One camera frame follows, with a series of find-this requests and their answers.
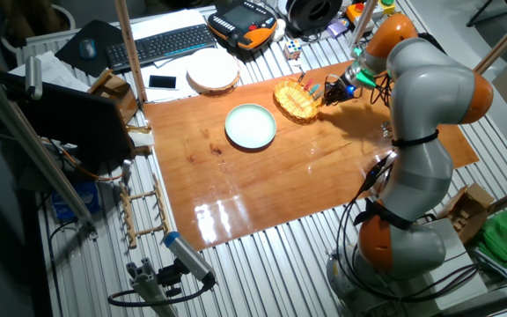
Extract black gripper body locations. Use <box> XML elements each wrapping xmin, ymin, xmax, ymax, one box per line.
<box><xmin>328</xmin><ymin>79</ymin><xmax>359</xmax><ymax>103</ymax></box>

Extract yellow orange woven basket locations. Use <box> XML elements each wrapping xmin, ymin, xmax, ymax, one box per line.
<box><xmin>273</xmin><ymin>77</ymin><xmax>323</xmax><ymax>124</ymax></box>

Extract rubik's cube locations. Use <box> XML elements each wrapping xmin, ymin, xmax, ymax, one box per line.
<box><xmin>283</xmin><ymin>39</ymin><xmax>303</xmax><ymax>61</ymax></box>

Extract purple small device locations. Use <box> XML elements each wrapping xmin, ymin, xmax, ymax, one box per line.
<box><xmin>326</xmin><ymin>17</ymin><xmax>350</xmax><ymax>40</ymax></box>

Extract black filament spool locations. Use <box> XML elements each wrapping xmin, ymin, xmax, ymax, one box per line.
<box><xmin>286</xmin><ymin>0</ymin><xmax>344</xmax><ymax>33</ymax></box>

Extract white figurine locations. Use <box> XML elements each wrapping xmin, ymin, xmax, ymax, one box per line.
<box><xmin>272</xmin><ymin>18</ymin><xmax>287</xmax><ymax>43</ymax></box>

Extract orange emergency stop box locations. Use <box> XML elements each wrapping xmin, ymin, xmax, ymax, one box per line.
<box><xmin>345</xmin><ymin>2</ymin><xmax>366</xmax><ymax>24</ymax></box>

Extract light green round plate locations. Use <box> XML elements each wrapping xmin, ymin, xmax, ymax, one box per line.
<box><xmin>224</xmin><ymin>103</ymin><xmax>277</xmax><ymax>150</ymax></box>

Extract brown wooden board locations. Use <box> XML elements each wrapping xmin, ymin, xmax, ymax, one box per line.
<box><xmin>142</xmin><ymin>59</ymin><xmax>481</xmax><ymax>252</ymax></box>

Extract black orange teach pendant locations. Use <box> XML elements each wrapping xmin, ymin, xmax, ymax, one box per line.
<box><xmin>207</xmin><ymin>0</ymin><xmax>278</xmax><ymax>51</ymax></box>

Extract white smartphone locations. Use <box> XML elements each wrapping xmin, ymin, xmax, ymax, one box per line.
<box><xmin>147</xmin><ymin>74</ymin><xmax>179</xmax><ymax>91</ymax></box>

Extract black keyboard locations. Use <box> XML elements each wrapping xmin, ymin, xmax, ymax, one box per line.
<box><xmin>105</xmin><ymin>24</ymin><xmax>217</xmax><ymax>74</ymax></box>

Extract brown cardboard box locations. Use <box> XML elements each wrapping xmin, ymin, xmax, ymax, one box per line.
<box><xmin>437</xmin><ymin>182</ymin><xmax>496</xmax><ymax>246</ymax></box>

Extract white paper stack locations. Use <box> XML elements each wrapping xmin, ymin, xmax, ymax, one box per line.
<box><xmin>129</xmin><ymin>9</ymin><xmax>206</xmax><ymax>41</ymax></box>

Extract white gold tissue pack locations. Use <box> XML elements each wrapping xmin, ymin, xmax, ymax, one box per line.
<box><xmin>126</xmin><ymin>125</ymin><xmax>156</xmax><ymax>155</ymax></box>

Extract brown wooden box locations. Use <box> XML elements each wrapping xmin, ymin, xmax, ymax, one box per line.
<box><xmin>87</xmin><ymin>69</ymin><xmax>139</xmax><ymax>125</ymax></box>

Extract black mouse pad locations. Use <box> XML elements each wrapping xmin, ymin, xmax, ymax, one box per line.
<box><xmin>54</xmin><ymin>19</ymin><xmax>125</xmax><ymax>78</ymax></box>

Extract wooden slatted rack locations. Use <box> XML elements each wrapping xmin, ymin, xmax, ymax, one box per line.
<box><xmin>119</xmin><ymin>173</ymin><xmax>170</xmax><ymax>250</ymax></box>

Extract black monitor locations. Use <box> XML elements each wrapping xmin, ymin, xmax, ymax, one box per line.
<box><xmin>0</xmin><ymin>72</ymin><xmax>136</xmax><ymax>173</ymax></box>

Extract blue box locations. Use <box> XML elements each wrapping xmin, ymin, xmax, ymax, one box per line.
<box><xmin>50</xmin><ymin>181</ymin><xmax>101</xmax><ymax>224</ymax></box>

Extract white paper sheets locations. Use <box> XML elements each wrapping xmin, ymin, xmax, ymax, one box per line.
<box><xmin>9</xmin><ymin>50</ymin><xmax>92</xmax><ymax>93</ymax></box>

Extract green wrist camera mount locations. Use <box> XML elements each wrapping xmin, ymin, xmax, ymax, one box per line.
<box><xmin>350</xmin><ymin>47</ymin><xmax>378</xmax><ymax>89</ymax></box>

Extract silver metal post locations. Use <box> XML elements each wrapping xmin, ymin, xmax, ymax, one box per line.
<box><xmin>349</xmin><ymin>0</ymin><xmax>378</xmax><ymax>48</ymax></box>

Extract wooden upright post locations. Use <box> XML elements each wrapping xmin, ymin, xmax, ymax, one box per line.
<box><xmin>113</xmin><ymin>0</ymin><xmax>148</xmax><ymax>107</ymax></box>

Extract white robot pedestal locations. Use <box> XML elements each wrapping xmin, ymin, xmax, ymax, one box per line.
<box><xmin>327</xmin><ymin>217</ymin><xmax>489</xmax><ymax>317</ymax></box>

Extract silver camera with blue end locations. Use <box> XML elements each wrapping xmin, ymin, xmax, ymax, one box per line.
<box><xmin>163</xmin><ymin>231</ymin><xmax>217</xmax><ymax>285</ymax></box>

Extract grey aluminium profile bracket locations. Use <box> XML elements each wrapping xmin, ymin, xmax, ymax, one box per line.
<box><xmin>125</xmin><ymin>257</ymin><xmax>180</xmax><ymax>317</ymax></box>

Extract black camera cable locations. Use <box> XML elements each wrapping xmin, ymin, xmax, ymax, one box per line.
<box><xmin>107</xmin><ymin>281</ymin><xmax>215</xmax><ymax>308</ymax></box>

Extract silver camera on pole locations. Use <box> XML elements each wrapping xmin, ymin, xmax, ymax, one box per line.
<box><xmin>24</xmin><ymin>55</ymin><xmax>43</xmax><ymax>100</ymax></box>

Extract aluminium frame bar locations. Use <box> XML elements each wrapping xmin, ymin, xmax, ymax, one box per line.
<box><xmin>0</xmin><ymin>61</ymin><xmax>99</xmax><ymax>234</ymax></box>

